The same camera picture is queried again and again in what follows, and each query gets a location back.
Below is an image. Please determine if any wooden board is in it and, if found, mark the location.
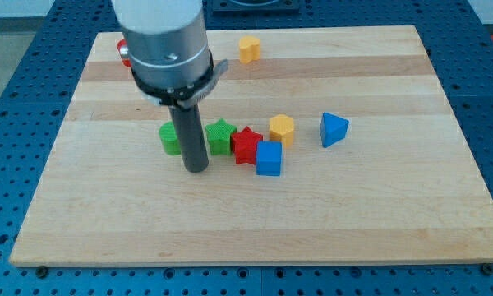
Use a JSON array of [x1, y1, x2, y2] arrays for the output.
[[9, 25, 493, 267]]

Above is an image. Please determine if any blue triangle block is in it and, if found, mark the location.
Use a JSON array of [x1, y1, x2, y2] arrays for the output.
[[320, 113, 349, 148]]

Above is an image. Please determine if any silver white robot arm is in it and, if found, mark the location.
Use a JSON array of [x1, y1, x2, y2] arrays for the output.
[[112, 0, 217, 173]]

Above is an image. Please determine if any green cylinder block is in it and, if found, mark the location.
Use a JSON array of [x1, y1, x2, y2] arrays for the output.
[[159, 122, 181, 155]]

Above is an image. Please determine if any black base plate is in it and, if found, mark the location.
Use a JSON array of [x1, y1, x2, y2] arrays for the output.
[[207, 0, 301, 13]]

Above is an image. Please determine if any yellow heart block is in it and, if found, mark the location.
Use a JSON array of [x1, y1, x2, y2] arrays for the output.
[[238, 35, 260, 64]]

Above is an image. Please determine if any blue cube block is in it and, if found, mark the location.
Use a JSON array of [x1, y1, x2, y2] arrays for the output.
[[256, 141, 283, 176]]

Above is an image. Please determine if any yellow hexagon block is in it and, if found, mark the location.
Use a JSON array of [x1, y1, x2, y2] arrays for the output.
[[269, 114, 295, 148]]

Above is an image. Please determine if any red star block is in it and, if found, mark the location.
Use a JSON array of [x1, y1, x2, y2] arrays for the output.
[[231, 127, 264, 164]]

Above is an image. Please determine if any red block behind arm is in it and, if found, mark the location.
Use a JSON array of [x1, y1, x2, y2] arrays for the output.
[[117, 39, 131, 67]]

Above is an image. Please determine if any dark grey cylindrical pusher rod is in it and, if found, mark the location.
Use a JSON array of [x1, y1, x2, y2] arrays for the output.
[[169, 105, 209, 173]]

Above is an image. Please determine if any green star block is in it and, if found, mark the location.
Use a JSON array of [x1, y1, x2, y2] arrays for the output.
[[205, 118, 237, 155]]

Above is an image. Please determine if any grey cable tie clamp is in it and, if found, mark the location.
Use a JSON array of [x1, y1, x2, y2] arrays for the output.
[[131, 59, 228, 109]]

